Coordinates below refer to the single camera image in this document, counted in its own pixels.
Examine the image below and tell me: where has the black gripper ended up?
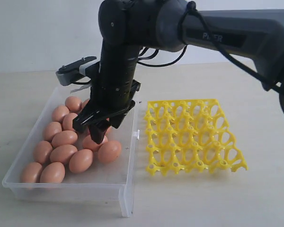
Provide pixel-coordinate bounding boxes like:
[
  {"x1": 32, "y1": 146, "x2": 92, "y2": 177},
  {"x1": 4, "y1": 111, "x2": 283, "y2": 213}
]
[{"x1": 73, "y1": 80, "x2": 141, "y2": 144}]

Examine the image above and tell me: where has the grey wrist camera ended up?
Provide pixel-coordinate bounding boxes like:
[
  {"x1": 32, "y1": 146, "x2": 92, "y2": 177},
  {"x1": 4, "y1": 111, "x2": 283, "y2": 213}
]
[{"x1": 55, "y1": 56, "x2": 100, "y2": 86}]

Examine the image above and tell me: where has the clear plastic tray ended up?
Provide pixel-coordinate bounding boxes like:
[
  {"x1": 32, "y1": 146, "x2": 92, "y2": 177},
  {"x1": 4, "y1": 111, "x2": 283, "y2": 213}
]
[{"x1": 2, "y1": 86, "x2": 141, "y2": 217}]

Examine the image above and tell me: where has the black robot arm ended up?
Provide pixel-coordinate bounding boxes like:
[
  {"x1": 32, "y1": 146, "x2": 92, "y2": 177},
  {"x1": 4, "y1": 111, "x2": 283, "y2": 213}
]
[{"x1": 73, "y1": 0, "x2": 284, "y2": 143}]

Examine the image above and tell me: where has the yellow plastic egg tray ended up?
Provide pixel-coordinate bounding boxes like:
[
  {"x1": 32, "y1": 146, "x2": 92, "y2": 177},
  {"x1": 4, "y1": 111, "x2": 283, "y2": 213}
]
[{"x1": 144, "y1": 99, "x2": 248, "y2": 175}]

